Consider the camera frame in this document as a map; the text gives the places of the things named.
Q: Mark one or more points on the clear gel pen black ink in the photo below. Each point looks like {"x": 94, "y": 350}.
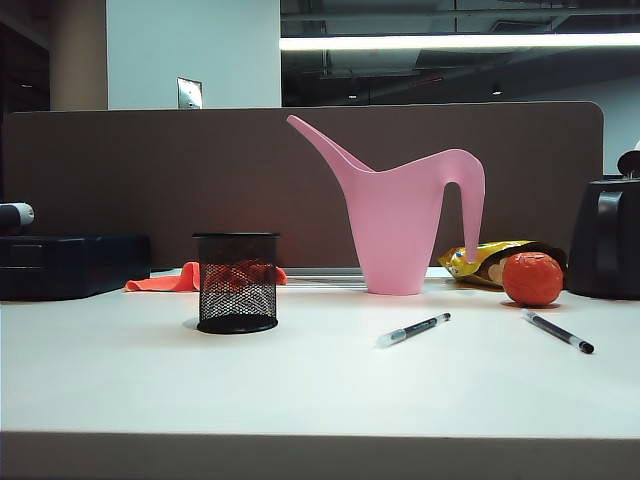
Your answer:
{"x": 415, "y": 330}
{"x": 557, "y": 331}

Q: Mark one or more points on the black mesh pen holder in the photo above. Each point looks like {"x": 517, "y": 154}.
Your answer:
{"x": 235, "y": 312}

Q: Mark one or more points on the pink plastic watering can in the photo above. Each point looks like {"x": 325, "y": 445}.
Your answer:
{"x": 395, "y": 225}

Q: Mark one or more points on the yellow snack bag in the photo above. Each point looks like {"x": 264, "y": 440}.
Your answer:
{"x": 462, "y": 260}

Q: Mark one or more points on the orange cloth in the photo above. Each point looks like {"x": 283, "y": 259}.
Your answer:
{"x": 165, "y": 282}

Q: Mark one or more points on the brown desk divider panel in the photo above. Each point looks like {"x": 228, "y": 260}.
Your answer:
{"x": 150, "y": 175}

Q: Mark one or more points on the orange round fruit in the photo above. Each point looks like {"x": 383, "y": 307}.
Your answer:
{"x": 532, "y": 280}

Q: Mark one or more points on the long ceiling light strip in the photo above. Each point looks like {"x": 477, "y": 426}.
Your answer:
{"x": 450, "y": 42}

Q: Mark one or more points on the black flat case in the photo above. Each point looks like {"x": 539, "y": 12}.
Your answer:
{"x": 70, "y": 267}

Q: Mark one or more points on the black kettle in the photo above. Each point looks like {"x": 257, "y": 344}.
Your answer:
{"x": 605, "y": 240}

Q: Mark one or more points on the white and black cylinder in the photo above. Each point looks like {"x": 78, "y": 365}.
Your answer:
{"x": 17, "y": 215}

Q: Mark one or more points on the round black white knob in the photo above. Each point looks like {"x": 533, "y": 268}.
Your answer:
{"x": 630, "y": 162}

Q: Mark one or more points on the metal wall plate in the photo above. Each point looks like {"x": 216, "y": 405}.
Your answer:
{"x": 189, "y": 93}

